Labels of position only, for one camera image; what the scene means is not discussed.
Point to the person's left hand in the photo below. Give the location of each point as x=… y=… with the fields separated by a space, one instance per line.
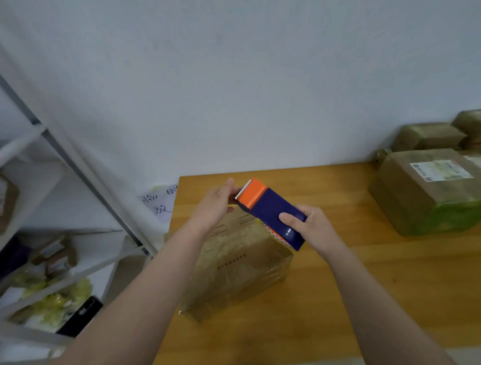
x=212 y=207

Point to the person's right hand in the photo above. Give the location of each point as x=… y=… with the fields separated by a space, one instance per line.
x=317 y=231

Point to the blue orange tape dispenser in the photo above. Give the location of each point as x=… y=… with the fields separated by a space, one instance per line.
x=274 y=207

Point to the stack of cardboard boxes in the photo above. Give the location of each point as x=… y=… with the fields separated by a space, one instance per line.
x=233 y=271

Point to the large green-printed cardboard box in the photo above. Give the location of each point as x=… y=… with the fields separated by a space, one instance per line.
x=421 y=195

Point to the small open-flap cardboard box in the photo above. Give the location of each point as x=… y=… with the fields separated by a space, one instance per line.
x=428 y=137

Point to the cube red-printed cardboard box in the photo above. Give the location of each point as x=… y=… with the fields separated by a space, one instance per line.
x=475 y=159

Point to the squat red-printed cardboard box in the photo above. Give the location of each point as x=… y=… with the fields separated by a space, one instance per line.
x=469 y=128

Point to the person's left forearm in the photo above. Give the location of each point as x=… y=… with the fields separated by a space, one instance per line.
x=128 y=308

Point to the person's right forearm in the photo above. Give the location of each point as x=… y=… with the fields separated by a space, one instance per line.
x=391 y=316

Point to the wooden table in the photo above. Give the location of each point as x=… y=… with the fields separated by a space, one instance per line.
x=391 y=278

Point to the grey metal shelf rack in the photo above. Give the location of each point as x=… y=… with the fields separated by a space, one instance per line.
x=75 y=177

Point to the small open carton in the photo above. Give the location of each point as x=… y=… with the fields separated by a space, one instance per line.
x=54 y=254

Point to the black mobile phone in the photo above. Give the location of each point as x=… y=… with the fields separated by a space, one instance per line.
x=80 y=316

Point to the yellow plastic bag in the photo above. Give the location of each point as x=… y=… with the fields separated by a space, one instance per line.
x=49 y=304

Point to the large worn shelf carton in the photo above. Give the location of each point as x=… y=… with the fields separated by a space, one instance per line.
x=6 y=203

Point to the dark blue bag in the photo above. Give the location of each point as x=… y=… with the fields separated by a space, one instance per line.
x=11 y=256

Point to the white paper wall sign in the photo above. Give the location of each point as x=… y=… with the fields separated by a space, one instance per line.
x=159 y=203

